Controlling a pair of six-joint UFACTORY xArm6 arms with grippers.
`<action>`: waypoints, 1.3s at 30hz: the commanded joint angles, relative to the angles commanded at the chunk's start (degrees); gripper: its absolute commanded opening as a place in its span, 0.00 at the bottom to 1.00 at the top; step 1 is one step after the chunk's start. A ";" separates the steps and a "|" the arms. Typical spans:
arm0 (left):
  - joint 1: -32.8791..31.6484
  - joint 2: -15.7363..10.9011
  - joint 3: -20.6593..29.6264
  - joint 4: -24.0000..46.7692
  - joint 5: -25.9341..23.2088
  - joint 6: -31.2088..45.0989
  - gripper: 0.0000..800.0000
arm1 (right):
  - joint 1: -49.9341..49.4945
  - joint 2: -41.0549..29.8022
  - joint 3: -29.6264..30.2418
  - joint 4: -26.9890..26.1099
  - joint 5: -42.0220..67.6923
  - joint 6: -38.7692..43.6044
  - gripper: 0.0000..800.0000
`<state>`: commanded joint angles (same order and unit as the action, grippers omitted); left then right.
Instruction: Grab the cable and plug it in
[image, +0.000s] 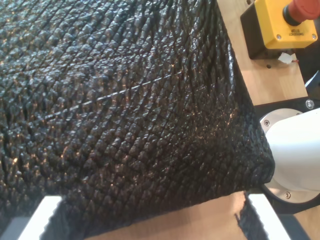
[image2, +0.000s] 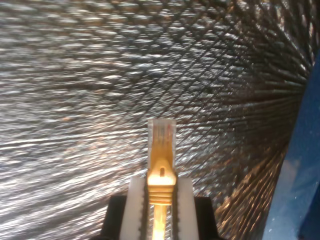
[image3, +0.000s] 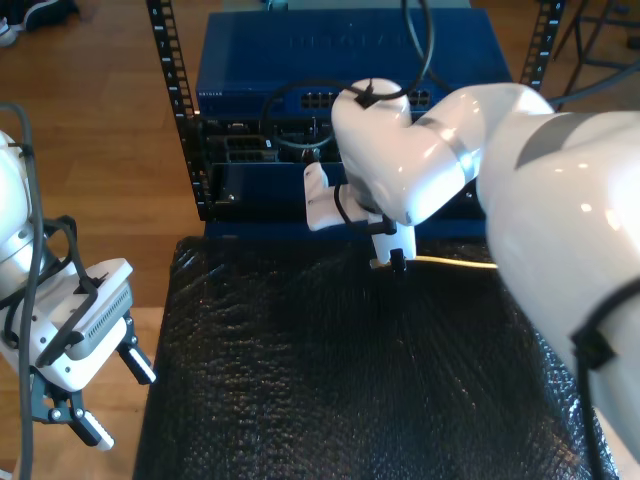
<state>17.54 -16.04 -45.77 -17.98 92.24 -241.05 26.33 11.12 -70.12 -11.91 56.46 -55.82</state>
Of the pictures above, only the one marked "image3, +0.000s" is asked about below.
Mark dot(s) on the black perforated rack post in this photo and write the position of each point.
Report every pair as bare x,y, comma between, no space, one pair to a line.
174,65
542,40

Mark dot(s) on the blue Netgear network switch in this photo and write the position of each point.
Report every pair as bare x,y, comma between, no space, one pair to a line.
280,55

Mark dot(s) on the dark metal frame stool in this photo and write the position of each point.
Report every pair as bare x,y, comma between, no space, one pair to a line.
615,63

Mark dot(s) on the small teal object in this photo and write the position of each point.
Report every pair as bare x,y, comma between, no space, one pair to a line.
276,4

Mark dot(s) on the white sneaker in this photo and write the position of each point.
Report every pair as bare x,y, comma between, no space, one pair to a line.
6,32

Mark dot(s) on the black bubble wrap mat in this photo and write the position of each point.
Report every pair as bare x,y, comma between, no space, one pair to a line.
300,375

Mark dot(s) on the dark blue sneaker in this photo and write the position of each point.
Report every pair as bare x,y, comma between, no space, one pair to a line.
50,12

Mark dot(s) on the black Dell rack server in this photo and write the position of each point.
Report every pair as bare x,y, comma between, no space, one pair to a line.
240,145

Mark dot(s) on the blue rack base plate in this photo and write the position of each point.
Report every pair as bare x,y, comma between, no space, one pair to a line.
280,230

